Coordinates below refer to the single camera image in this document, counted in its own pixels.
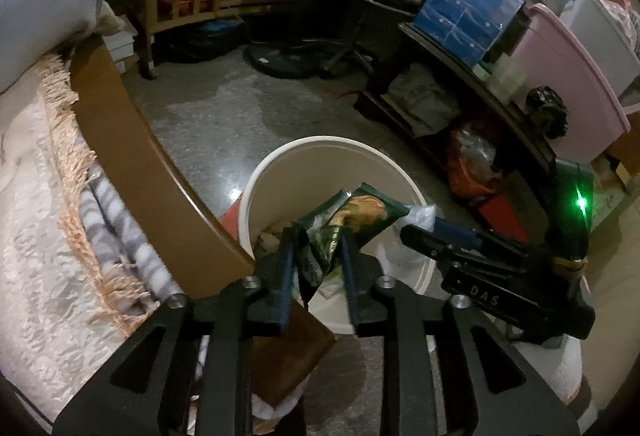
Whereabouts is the pink plastic storage tub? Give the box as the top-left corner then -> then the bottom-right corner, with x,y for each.
511,3 -> 630,164

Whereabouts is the cream plastic trash bin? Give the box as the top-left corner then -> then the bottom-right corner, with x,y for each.
236,134 -> 437,336

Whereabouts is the gloved right hand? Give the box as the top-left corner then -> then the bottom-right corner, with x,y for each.
513,335 -> 582,406

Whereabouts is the blue plastic drawer box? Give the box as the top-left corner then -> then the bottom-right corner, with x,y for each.
413,0 -> 525,68

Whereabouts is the black crumpled bag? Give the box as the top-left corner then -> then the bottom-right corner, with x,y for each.
525,86 -> 568,139

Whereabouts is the dark green snack bag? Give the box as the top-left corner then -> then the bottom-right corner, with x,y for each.
295,183 -> 409,306

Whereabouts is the grey striped blanket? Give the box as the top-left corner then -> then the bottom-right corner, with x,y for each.
79,163 -> 182,316

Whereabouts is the clear plastic wrapper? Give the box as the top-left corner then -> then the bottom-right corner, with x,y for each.
375,203 -> 442,293

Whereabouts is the wooden bed frame rail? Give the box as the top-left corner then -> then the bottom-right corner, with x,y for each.
69,33 -> 336,409

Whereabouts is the red plastic bag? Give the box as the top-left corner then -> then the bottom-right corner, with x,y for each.
448,124 -> 533,242

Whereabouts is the dark wooden side table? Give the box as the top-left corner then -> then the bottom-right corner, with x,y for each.
344,0 -> 558,223

